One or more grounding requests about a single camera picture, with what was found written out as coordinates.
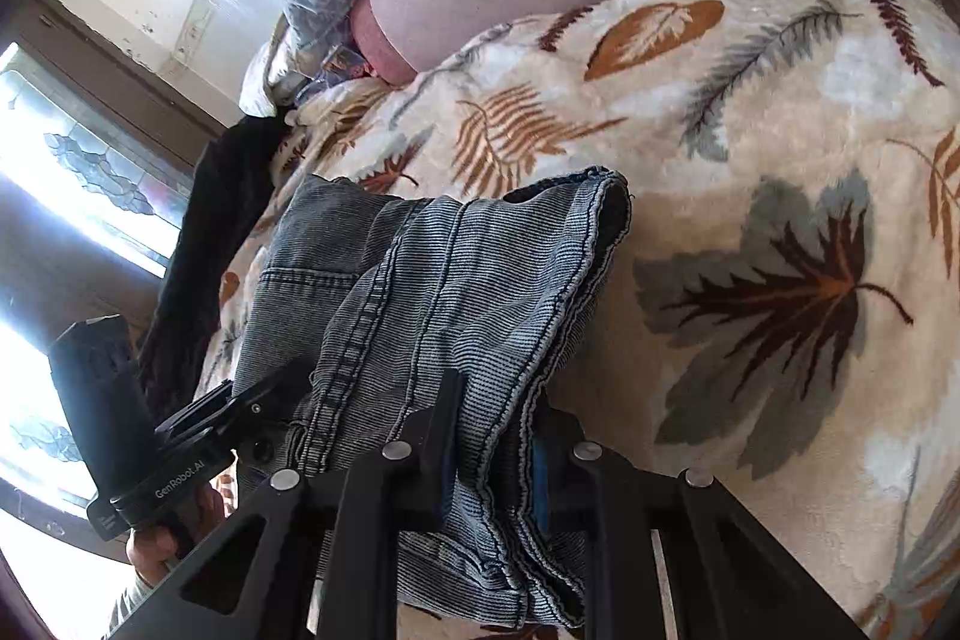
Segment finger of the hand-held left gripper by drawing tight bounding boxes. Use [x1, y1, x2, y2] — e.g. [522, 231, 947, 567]
[221, 357, 316, 420]

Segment cream leaf print blanket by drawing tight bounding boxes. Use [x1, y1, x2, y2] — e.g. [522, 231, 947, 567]
[217, 0, 960, 640]

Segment person's left hand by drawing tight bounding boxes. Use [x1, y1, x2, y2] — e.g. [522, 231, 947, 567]
[124, 482, 226, 590]

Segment black cloth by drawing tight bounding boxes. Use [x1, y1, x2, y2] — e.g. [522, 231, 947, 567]
[139, 119, 293, 416]

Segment blue denim pants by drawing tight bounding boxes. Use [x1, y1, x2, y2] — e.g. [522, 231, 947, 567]
[232, 164, 635, 630]

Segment person's left forearm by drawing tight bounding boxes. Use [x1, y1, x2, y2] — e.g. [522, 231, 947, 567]
[103, 576, 177, 640]

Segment white crumpled cloth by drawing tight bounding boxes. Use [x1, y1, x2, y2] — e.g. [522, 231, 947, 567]
[240, 21, 376, 120]

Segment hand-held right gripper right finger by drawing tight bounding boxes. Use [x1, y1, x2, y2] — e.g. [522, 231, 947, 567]
[531, 413, 863, 640]

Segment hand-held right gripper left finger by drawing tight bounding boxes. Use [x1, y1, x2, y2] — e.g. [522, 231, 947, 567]
[112, 370, 467, 640]

